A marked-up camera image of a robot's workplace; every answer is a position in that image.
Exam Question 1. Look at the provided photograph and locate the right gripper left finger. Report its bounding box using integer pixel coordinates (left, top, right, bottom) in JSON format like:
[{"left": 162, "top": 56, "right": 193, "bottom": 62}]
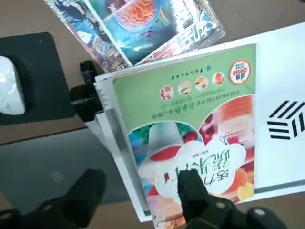
[{"left": 0, "top": 168, "right": 107, "bottom": 229}]

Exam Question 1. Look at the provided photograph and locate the green cover recipe book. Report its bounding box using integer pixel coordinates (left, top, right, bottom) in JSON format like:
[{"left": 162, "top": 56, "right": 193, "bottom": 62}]
[{"left": 112, "top": 43, "right": 257, "bottom": 227}]

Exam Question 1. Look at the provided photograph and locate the black mouse pad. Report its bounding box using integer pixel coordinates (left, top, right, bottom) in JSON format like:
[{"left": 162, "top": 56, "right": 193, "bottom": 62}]
[{"left": 0, "top": 32, "right": 75, "bottom": 126}]

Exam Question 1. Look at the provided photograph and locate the manga art magazine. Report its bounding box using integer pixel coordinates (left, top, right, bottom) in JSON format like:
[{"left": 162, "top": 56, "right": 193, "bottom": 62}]
[{"left": 43, "top": 0, "right": 226, "bottom": 74}]

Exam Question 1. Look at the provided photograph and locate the white computer mouse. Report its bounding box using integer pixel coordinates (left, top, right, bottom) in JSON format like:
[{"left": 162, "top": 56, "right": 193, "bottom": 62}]
[{"left": 0, "top": 56, "right": 26, "bottom": 115}]

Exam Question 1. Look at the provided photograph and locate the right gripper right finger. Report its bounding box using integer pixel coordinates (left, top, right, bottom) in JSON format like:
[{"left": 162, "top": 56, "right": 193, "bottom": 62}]
[{"left": 177, "top": 169, "right": 288, "bottom": 229}]

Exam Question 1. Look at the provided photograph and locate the grey closed laptop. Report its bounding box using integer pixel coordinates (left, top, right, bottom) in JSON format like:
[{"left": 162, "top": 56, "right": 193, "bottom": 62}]
[{"left": 0, "top": 127, "right": 138, "bottom": 212}]

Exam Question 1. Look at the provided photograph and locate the white folding laptop stand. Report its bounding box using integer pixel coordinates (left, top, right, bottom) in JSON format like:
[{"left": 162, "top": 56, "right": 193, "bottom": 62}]
[{"left": 69, "top": 22, "right": 305, "bottom": 222}]

